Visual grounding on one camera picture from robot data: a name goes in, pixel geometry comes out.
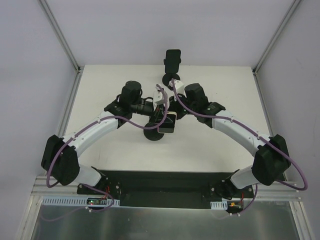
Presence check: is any left aluminium frame post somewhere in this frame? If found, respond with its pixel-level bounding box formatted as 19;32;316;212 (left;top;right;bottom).
37;0;81;73

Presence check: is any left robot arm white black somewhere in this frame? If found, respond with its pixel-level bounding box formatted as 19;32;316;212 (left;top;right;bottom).
41;80;177;195

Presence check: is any aluminium frame post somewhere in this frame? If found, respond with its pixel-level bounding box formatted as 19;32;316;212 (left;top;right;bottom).
252;0;303;76
37;0;81;73

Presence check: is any right white cable duct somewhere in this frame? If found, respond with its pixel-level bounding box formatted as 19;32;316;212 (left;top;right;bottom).
210;200;228;211

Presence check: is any black smartphone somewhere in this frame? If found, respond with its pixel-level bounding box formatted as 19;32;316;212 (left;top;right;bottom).
163;49;181;74

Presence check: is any aluminium rail right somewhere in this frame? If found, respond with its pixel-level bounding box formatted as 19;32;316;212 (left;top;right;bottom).
255;182;303;202

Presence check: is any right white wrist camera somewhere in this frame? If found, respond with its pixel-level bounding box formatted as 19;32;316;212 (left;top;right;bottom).
168;78;185;95

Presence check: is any black phone cream case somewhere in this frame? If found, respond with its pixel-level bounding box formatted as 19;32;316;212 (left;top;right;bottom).
157;111;177;134

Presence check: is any right aluminium frame post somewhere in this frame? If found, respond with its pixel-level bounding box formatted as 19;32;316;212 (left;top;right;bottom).
252;0;303;76

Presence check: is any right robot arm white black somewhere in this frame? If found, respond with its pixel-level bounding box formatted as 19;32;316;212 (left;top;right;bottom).
168;79;292;200

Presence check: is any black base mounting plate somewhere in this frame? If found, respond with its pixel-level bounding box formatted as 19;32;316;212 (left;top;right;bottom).
76;169;258;210

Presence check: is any black phone stand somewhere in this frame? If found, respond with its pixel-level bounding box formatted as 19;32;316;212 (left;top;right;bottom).
143;121;165;142
162;73;181;87

